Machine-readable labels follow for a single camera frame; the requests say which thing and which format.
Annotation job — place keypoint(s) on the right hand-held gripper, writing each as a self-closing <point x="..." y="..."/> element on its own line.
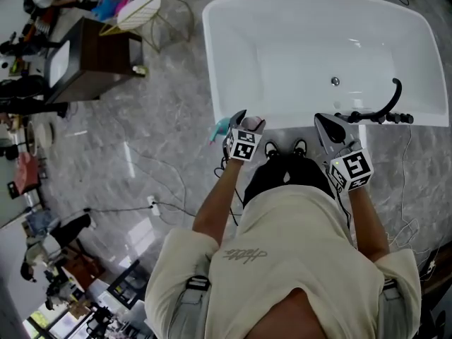
<point x="353" y="169"/>

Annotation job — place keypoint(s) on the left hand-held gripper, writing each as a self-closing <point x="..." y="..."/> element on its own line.
<point x="243" y="148"/>

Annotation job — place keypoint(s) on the white bathtub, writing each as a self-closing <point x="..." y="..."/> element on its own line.
<point x="318" y="48"/>

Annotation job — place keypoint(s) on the person's right forearm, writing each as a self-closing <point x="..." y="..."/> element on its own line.
<point x="367" y="221"/>

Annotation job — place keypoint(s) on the person's left forearm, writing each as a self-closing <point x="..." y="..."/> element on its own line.
<point x="219" y="196"/>

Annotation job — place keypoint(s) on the black bathtub faucet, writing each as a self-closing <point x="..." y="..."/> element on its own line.
<point x="390" y="102"/>

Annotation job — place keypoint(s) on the teal plastic bottle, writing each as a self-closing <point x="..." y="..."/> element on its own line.
<point x="220" y="127"/>

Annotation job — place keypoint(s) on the person's left black shoe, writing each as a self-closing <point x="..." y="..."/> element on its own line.
<point x="271" y="149"/>

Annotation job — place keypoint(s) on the person's black shoe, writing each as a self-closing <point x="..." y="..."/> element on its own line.
<point x="300" y="147"/>
<point x="271" y="149"/>

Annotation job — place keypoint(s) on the person's right black shoe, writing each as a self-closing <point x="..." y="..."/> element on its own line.
<point x="300" y="147"/>

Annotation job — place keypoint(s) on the person's black trousers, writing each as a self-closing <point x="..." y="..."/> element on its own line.
<point x="289" y="171"/>

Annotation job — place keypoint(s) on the person's cream shirt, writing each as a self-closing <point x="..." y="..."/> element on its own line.
<point x="289" y="245"/>

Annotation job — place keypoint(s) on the white power strip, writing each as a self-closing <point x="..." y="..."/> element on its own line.
<point x="152" y="204"/>

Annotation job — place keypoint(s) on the dark wooden sink cabinet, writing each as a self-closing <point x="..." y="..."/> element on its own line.
<point x="102" y="58"/>

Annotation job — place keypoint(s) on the round beige stool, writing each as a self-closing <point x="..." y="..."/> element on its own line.
<point x="44" y="134"/>

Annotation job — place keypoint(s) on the red box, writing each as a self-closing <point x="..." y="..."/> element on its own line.
<point x="26" y="171"/>

